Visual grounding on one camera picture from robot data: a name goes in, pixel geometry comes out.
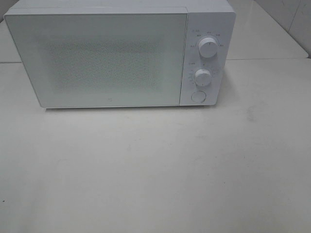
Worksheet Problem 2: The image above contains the white round door button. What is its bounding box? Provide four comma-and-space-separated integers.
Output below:
191, 91, 206, 103

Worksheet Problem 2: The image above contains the white round knob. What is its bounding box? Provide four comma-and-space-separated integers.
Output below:
194, 69, 212, 87
197, 35, 219, 58

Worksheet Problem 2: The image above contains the white microwave oven body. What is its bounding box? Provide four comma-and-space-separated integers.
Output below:
3, 0, 236, 106

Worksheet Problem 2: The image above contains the white microwave door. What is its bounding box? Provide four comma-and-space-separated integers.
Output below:
4, 7, 188, 108

